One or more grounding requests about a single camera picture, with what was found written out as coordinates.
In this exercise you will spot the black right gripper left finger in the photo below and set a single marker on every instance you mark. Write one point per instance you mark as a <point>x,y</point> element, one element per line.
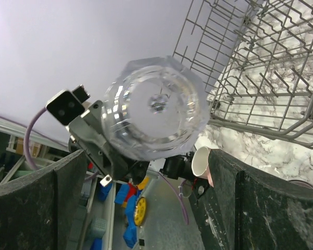
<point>37,210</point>

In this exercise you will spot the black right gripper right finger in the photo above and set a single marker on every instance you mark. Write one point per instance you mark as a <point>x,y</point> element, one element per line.
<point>247,208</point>

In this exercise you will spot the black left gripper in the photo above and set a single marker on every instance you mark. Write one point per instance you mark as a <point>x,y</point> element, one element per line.
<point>86,133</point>

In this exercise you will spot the pink mug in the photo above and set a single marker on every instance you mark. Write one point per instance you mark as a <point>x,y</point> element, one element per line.
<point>200,164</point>

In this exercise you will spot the clear octagonal glass tumbler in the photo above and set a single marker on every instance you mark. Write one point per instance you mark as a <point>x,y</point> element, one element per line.
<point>156,108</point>

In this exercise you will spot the purple glass mug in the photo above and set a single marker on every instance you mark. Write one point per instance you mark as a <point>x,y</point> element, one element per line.
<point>302,183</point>

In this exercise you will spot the blue toy blocks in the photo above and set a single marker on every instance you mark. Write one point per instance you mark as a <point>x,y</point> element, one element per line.
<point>112,216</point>

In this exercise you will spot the yellow toy wheel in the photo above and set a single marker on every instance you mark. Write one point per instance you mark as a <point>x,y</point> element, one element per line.
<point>140,211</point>

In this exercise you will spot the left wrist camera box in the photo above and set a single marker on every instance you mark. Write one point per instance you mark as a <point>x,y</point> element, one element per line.
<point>65,107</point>

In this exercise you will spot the grey wire dish rack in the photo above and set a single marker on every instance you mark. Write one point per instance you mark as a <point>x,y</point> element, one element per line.
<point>256,61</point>

